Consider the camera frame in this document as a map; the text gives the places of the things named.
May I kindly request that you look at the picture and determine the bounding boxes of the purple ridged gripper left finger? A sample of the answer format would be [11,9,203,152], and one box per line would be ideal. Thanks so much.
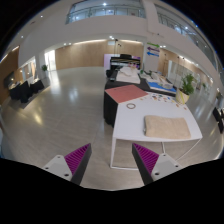
[42,143,92,185]

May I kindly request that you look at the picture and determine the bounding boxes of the black sofa seating left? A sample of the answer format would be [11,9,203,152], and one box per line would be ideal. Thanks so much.
[9,80,44,103]

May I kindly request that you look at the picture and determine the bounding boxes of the blue mat display table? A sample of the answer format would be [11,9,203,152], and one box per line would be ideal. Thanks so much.
[146,80,176,94]

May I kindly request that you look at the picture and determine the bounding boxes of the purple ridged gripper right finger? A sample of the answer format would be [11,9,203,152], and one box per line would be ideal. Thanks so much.
[132,143,182,185]

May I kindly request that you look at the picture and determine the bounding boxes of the beige folded towel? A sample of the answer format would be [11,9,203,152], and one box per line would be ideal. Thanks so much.
[144,115,191,140]

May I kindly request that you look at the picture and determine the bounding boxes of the black chair right edge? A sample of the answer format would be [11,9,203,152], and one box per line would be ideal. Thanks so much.
[213,107,224,134]

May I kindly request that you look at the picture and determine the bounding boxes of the black draped table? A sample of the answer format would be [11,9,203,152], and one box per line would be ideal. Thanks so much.
[102,78,151,128]

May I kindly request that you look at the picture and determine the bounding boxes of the potted green plant yellow pot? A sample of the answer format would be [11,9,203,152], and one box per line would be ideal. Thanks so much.
[176,74,194,104]

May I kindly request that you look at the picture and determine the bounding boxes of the white architectural model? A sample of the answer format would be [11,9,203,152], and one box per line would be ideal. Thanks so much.
[116,67,140,84]

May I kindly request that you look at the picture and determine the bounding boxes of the pink board on black table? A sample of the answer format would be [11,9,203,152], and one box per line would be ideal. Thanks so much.
[104,84,148,103]

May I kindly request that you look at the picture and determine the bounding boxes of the small potted plant far left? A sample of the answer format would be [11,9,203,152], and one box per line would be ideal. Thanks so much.
[41,64,48,79]

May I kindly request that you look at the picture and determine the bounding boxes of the colourful small items on table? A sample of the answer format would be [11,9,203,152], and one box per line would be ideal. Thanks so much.
[139,93,187,110]

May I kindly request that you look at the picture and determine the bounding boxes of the white rectangular table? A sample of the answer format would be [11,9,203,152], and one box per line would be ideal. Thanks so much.
[110,93,203,170]

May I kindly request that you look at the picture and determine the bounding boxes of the directional sign pillar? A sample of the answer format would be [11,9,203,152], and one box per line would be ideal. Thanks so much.
[144,33,160,71]

